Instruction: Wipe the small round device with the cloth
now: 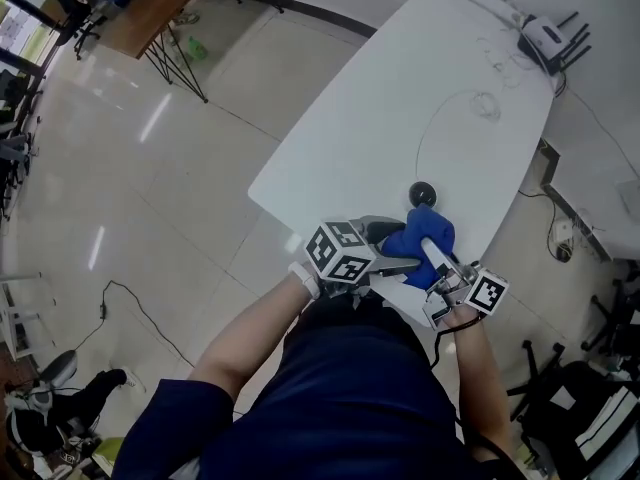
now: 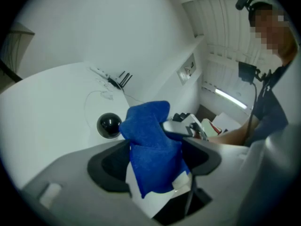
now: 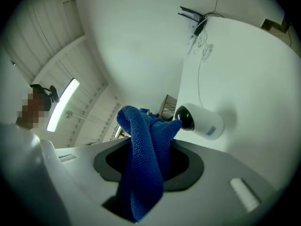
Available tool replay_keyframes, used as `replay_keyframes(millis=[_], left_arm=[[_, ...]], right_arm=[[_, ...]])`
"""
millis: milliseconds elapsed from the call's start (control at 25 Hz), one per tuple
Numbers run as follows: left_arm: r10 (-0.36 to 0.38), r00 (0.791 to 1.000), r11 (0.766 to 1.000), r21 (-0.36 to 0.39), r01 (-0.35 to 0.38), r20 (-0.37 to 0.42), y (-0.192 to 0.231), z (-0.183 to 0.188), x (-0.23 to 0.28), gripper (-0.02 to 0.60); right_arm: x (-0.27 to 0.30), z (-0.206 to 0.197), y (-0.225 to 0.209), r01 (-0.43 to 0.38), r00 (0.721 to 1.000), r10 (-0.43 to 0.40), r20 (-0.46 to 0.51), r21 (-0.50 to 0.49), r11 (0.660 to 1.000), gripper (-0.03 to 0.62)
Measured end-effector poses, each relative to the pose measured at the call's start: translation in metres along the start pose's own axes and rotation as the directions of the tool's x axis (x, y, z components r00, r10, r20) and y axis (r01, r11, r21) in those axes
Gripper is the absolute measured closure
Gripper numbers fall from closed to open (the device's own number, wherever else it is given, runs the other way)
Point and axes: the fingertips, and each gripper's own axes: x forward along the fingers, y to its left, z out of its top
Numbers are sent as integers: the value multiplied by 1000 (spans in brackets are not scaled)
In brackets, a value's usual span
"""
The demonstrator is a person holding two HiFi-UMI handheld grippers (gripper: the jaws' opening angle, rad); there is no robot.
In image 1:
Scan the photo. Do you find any white router with black antennas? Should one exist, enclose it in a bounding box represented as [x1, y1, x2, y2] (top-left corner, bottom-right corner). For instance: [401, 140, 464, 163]
[516, 11, 594, 77]

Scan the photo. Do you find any person's right forearm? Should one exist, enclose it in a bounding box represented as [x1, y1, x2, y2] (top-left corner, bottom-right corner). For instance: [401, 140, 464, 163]
[441, 304, 515, 463]

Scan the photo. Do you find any person's left forearm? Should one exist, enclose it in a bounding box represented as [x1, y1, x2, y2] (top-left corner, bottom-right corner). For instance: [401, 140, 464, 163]
[186, 276, 315, 415]

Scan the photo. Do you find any long white power strip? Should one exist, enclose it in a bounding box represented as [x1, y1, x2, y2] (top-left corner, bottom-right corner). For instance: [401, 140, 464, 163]
[466, 0, 527, 20]

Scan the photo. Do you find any black office chair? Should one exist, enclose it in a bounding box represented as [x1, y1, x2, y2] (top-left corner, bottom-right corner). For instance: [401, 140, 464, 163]
[581, 266, 640, 355]
[506, 339, 640, 470]
[49, 0, 109, 62]

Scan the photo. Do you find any white wristband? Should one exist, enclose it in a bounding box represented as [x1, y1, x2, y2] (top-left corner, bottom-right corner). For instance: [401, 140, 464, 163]
[288, 261, 322, 301]

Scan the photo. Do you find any white standing desk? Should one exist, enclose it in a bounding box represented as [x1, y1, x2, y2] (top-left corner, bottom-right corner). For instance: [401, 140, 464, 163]
[247, 0, 557, 330]

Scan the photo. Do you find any small green bag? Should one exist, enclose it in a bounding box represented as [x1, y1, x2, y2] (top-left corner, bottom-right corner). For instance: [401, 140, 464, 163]
[186, 34, 209, 62]

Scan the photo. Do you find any wooden desk with black legs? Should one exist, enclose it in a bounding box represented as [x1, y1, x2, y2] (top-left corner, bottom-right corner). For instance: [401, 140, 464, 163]
[96, 0, 287, 105]

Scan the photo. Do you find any small black round object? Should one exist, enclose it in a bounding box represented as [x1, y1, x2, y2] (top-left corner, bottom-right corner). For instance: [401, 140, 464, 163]
[408, 180, 440, 210]

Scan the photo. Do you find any blue cloth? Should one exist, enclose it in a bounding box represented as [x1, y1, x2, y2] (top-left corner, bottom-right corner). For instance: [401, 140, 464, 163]
[381, 202, 457, 295]

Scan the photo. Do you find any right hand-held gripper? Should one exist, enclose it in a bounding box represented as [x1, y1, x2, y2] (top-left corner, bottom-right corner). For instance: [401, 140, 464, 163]
[420, 237, 511, 330]

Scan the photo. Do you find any long black floor cable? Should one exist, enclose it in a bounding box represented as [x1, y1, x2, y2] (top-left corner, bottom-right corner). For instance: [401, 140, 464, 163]
[68, 279, 197, 370]

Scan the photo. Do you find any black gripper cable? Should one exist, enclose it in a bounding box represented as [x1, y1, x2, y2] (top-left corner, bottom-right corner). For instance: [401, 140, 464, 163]
[429, 316, 527, 470]

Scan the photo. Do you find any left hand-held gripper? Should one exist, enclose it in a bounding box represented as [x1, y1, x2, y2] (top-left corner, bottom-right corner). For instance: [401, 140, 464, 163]
[304, 213, 422, 286]

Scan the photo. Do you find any tangled white cable bundle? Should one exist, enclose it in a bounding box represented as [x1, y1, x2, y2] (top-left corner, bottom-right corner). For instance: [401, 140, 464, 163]
[476, 36, 532, 90]

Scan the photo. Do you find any person's dark blue shirt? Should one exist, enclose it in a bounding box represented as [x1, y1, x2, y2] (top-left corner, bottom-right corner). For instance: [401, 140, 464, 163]
[112, 295, 526, 480]

